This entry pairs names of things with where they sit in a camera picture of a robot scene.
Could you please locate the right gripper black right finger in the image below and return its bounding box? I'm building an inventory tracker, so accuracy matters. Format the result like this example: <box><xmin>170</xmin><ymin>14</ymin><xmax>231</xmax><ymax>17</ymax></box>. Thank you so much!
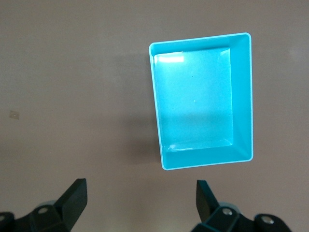
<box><xmin>192</xmin><ymin>179</ymin><xmax>290</xmax><ymax>232</ymax></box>

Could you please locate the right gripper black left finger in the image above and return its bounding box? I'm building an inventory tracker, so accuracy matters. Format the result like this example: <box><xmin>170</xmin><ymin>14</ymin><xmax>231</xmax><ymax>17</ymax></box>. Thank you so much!
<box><xmin>0</xmin><ymin>178</ymin><xmax>88</xmax><ymax>232</ymax></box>

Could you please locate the turquoise blue plastic box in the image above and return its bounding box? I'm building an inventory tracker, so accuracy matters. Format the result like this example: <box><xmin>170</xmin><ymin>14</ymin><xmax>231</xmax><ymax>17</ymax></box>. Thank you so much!
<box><xmin>148</xmin><ymin>32</ymin><xmax>254</xmax><ymax>171</ymax></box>

